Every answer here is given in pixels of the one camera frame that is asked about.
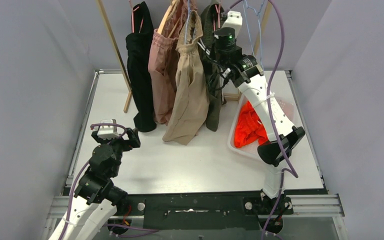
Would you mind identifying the beige shorts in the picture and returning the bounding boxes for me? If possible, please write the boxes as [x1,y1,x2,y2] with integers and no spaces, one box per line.
[162,10,209,145]

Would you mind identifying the olive green shorts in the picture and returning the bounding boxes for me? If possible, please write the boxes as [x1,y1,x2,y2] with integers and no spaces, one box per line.
[198,0,224,132]

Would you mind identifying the orange shorts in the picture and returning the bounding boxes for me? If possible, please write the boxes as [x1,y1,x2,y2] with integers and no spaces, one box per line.
[233,101,269,148]

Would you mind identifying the pink hanger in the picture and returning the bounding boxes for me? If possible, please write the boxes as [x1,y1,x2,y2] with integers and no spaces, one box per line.
[213,3,222,31]
[128,0,144,33]

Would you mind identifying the light blue wire hanger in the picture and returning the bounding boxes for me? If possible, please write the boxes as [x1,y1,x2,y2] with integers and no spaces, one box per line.
[242,0,267,65]

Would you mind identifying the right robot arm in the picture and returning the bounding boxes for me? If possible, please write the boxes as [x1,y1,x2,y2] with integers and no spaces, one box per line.
[209,27,306,214]

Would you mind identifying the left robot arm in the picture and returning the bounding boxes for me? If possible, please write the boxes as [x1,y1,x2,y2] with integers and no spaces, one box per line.
[50,122,141,240]

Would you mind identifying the pink shorts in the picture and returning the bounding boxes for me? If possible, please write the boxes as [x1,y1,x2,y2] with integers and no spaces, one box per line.
[148,0,188,124]

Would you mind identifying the black shorts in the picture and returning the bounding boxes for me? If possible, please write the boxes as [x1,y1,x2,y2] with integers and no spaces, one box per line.
[125,1,157,133]

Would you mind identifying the pink hanger on black shorts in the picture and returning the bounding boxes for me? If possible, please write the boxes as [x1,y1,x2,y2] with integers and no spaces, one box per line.
[128,0,144,33]

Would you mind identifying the wooden hanger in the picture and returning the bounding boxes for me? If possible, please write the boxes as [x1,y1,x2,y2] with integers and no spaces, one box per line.
[157,0,179,35]

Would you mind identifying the wooden clothes rack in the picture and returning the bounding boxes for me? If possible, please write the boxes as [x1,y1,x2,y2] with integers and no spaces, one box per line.
[95,0,273,114]

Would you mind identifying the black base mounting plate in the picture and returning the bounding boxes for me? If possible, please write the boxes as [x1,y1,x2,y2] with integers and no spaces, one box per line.
[107,189,329,233]

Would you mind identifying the white plastic basket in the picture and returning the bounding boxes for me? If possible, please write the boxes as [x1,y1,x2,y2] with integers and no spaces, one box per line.
[227,95,298,160]

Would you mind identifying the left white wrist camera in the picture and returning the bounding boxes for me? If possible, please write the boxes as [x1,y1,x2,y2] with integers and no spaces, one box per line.
[97,119,119,140]

